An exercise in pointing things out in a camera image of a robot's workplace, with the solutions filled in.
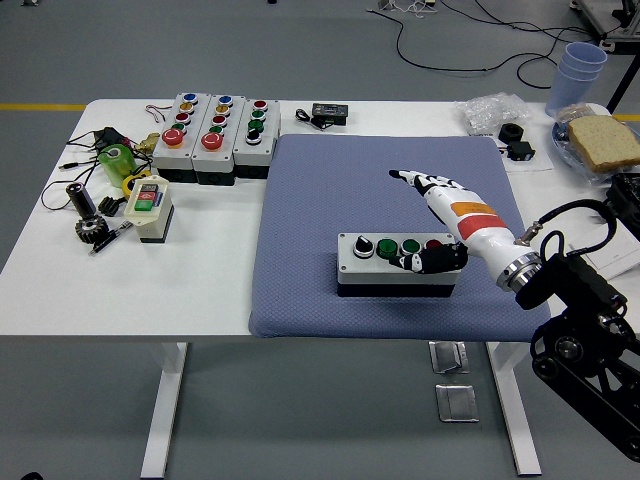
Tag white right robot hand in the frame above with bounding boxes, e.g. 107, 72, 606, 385
387, 168, 525, 277

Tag white four-button control box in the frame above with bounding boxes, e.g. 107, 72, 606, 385
335, 231, 464, 300

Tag four-button box with selector knob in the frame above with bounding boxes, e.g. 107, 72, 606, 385
232, 97, 282, 181

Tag five-button box, red mushroom button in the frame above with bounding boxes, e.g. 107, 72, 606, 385
191, 93, 247, 187
151, 91, 213, 182

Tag black servo motor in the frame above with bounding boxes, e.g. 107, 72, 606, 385
499, 141, 536, 162

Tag white paper sheet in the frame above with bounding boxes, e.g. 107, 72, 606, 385
567, 238, 634, 277
494, 134, 556, 174

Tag clear plastic bag of parts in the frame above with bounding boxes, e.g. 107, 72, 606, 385
454, 92, 534, 137

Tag silver floor socket plate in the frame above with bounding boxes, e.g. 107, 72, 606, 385
434, 383, 480, 424
428, 341, 471, 375

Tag white table leg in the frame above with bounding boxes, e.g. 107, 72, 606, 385
139, 341, 190, 479
485, 341, 543, 476

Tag slice of bread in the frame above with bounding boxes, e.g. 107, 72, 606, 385
566, 114, 640, 174

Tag blue-grey quilted mat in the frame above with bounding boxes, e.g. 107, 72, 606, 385
248, 132, 554, 344

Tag black device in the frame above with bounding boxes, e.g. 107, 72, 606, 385
604, 172, 640, 226

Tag stack of blue cups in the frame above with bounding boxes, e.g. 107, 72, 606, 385
544, 41, 609, 119

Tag small black digital meter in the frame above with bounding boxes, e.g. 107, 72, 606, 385
309, 102, 351, 127

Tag black pen tool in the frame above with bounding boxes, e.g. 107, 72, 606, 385
88, 219, 135, 257

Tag black metal gear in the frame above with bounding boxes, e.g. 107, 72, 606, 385
74, 215, 110, 245

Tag black metal cylinder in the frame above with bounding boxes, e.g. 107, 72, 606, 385
65, 182, 98, 218

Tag small black toothed part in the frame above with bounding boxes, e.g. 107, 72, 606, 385
97, 196, 127, 217

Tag yellow tape roll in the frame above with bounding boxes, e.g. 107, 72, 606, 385
121, 170, 153, 196

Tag green tape roll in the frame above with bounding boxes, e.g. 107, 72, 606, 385
97, 143, 137, 189

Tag black power adapter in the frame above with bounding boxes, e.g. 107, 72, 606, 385
94, 127, 132, 151

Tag black floor cable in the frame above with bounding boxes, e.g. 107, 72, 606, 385
367, 0, 601, 89

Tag black meter cable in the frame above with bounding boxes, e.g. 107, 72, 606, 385
293, 107, 331, 134

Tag white cable bundle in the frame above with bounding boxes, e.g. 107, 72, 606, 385
377, 0, 441, 19

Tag aluminium frame stand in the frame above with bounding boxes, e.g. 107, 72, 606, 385
569, 0, 640, 114

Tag white red-green switch box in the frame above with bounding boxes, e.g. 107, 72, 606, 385
123, 174, 176, 245

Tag thin black cable with plug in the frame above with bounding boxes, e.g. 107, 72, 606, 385
40, 130, 151, 211

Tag red and white wires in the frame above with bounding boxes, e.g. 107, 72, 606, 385
144, 102, 176, 124

